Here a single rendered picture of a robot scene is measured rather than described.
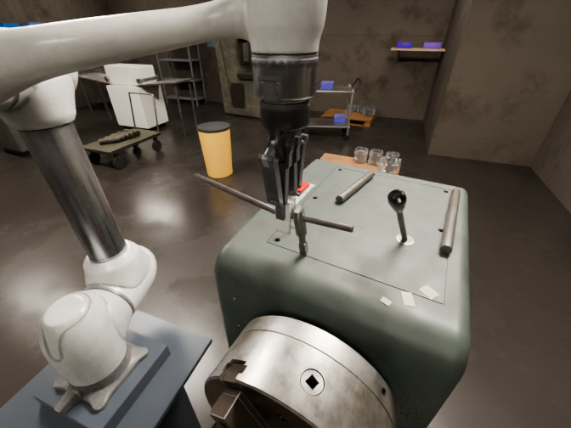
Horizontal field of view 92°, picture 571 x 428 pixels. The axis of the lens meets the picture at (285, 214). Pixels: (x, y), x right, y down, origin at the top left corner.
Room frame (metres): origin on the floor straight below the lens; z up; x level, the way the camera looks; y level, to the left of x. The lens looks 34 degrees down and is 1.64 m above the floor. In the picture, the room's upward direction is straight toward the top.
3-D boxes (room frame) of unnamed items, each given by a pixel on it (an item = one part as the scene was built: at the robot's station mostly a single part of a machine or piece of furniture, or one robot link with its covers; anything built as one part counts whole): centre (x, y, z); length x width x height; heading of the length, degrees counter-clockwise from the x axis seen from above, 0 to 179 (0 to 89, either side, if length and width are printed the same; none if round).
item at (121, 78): (5.65, 2.84, 0.56); 2.36 x 0.60 x 1.11; 70
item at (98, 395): (0.41, 0.54, 0.83); 0.22 x 0.18 x 0.06; 159
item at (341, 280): (0.57, -0.19, 1.06); 0.59 x 0.48 x 0.39; 152
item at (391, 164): (3.35, -0.92, 0.16); 1.09 x 0.76 x 0.32; 69
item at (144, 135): (4.10, 2.41, 0.41); 1.06 x 0.61 x 0.83; 161
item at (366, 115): (6.15, -1.36, 0.15); 1.07 x 0.76 x 0.30; 69
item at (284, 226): (0.42, 0.00, 1.35); 0.03 x 0.01 x 0.07; 62
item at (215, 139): (3.48, 0.90, 0.32); 0.40 x 0.40 x 0.64
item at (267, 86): (0.43, 0.00, 1.58); 0.09 x 0.09 x 0.06
